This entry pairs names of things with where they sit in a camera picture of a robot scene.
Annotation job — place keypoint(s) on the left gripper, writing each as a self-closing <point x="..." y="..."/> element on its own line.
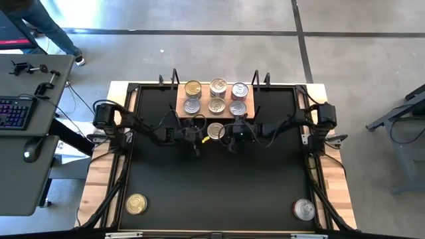
<point x="184" y="132"/>

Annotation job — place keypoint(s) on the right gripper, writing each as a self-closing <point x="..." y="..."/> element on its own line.
<point x="245" y="131"/>

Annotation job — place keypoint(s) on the blue label seafood can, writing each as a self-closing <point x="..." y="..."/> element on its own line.
<point x="218" y="87"/>
<point x="216" y="105"/>
<point x="216" y="130"/>

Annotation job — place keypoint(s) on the red label seafood can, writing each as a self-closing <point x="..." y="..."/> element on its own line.
<point x="237" y="108"/>
<point x="304" y="209"/>
<point x="239" y="91"/>

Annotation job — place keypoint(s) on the green label seafood can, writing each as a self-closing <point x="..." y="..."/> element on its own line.
<point x="193" y="88"/>
<point x="191" y="105"/>

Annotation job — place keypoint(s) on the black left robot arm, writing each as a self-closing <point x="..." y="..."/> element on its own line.
<point x="139" y="127"/>

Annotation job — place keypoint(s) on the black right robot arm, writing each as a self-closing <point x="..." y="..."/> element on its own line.
<point x="285" y="127"/>

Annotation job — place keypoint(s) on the gold lid seafood can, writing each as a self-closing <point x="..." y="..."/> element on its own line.
<point x="136" y="203"/>

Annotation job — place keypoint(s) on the small yellow tape piece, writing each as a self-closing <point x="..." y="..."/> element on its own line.
<point x="206" y="139"/>

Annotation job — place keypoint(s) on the black table mat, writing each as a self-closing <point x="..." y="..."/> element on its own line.
<point x="212" y="186"/>

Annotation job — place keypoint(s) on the black desk beam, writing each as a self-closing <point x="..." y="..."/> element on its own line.
<point x="71" y="137"/>

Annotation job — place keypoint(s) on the white grey box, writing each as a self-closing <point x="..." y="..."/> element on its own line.
<point x="69" y="166"/>

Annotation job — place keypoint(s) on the grey desk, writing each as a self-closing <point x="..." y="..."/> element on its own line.
<point x="20" y="186"/>
<point x="63" y="66"/>

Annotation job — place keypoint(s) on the black desk clamp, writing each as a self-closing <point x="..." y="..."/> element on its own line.
<point x="46" y="86"/>
<point x="20" y="67"/>

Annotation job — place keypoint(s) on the black computer mouse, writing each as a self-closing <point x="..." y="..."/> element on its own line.
<point x="31" y="151"/>

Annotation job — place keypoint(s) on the backlit black keyboard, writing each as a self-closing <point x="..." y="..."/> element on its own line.
<point x="15" y="113"/>

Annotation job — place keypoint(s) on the person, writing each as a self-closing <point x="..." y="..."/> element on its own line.
<point x="43" y="23"/>

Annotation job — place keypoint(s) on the black computer monitor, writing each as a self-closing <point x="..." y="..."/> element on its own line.
<point x="13" y="38"/>

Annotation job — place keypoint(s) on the wooden shelf with black frame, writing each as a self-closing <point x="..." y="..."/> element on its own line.
<point x="204" y="99"/>

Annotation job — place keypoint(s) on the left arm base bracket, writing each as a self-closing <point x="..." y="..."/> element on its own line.
<point x="96" y="136"/>

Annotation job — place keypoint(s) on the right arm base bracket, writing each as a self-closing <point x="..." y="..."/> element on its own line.
<point x="337" y="137"/>

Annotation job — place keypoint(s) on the silver bracket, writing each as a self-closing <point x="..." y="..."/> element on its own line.
<point x="123" y="235"/>
<point x="308" y="236"/>

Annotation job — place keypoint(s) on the dark grey desk frame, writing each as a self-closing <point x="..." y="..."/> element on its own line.
<point x="401" y="139"/>

